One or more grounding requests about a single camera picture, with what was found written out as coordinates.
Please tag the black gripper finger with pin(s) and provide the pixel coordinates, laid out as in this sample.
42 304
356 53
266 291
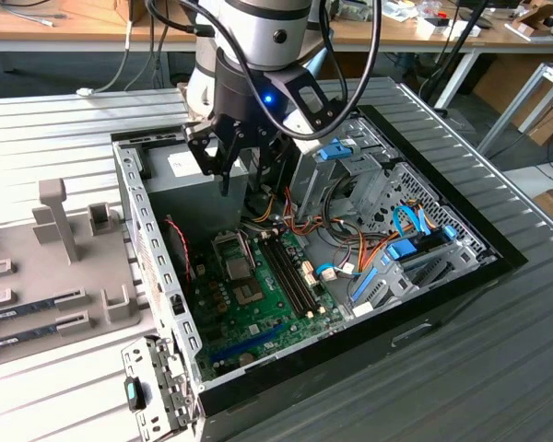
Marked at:
267 156
225 182

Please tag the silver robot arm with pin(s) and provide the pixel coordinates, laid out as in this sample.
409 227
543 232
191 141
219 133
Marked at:
258 27

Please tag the CPU socket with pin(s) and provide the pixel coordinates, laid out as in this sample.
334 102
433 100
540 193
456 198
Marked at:
248 294

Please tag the grey power supply unit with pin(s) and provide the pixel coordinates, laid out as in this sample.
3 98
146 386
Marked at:
184 202

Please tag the grey metal drive cage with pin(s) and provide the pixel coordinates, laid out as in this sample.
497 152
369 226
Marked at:
313 184

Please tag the blue drive latch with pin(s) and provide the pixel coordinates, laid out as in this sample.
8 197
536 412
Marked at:
336 151

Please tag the beige four pin socket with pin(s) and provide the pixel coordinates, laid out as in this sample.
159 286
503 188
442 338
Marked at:
199 268

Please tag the black case fan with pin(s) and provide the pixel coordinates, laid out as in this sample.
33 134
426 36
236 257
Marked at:
171 258

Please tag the RAM slot black clips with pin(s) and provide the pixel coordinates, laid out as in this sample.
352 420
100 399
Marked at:
283 279
295 275

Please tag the RAM slot white clips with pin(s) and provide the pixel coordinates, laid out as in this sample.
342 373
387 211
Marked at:
289 277
301 273

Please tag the beige board connector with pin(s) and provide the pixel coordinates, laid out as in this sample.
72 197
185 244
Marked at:
311 281
306 267

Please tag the green motherboard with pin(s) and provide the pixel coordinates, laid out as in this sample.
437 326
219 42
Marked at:
239 322

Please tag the empty blue disk carrier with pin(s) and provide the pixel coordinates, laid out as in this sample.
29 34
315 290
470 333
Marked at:
366 281

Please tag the blue expansion slot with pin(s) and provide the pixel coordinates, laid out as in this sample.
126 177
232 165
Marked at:
251 342

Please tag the hard disk in blue carrier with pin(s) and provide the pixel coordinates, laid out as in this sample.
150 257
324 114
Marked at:
401 250

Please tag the cardboard box on desk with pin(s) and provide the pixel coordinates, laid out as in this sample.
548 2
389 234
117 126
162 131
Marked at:
97 9

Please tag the long wooden desk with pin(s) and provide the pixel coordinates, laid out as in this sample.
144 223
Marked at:
74 32

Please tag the round coin cell battery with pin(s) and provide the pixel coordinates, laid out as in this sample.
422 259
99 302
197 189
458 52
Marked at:
248 358

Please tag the perforated metal disk bay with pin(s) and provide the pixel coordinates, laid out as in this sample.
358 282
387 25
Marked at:
442 216

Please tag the small white box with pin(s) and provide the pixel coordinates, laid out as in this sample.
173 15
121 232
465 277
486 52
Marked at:
431 27

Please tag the grey parts rack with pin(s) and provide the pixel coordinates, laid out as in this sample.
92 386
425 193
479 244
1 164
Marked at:
23 258

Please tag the black PC case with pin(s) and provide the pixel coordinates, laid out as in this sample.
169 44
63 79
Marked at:
350 368

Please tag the black stand pole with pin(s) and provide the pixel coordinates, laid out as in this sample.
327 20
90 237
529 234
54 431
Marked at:
461 41

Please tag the black blue case latch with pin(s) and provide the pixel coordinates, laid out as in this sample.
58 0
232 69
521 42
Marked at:
133 393

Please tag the blue RAM stick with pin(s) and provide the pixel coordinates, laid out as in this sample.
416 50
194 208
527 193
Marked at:
18 338
18 309

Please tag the large brown cardboard box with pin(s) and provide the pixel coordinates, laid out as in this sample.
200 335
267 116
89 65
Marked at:
548 119

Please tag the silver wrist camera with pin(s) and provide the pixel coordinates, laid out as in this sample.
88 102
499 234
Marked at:
304 126

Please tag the grey metal shelf frame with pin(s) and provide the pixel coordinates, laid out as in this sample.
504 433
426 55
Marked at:
509 109

